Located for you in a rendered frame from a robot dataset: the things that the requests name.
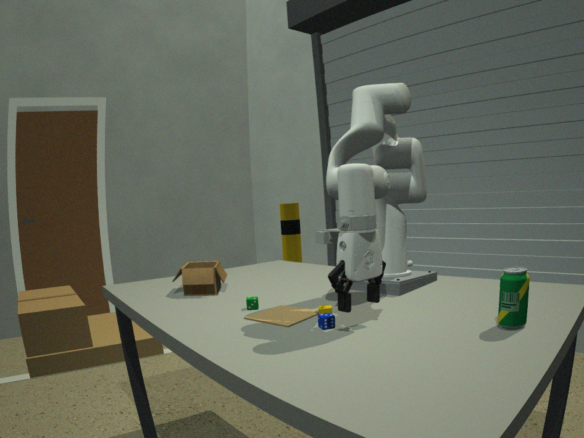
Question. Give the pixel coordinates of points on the brown cardboard box with flaps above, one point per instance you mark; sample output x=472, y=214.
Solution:
x=202, y=276

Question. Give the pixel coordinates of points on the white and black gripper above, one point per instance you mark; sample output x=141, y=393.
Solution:
x=360, y=253

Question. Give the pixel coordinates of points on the blue die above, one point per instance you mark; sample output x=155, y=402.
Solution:
x=326, y=321

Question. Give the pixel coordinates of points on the tan square mat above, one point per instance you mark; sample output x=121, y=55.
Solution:
x=283, y=315

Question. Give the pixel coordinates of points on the green drink can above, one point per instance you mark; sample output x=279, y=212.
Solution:
x=513, y=298

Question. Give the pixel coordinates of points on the green die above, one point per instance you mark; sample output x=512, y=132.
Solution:
x=252, y=303

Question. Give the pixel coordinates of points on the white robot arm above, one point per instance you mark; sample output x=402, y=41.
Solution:
x=360, y=187

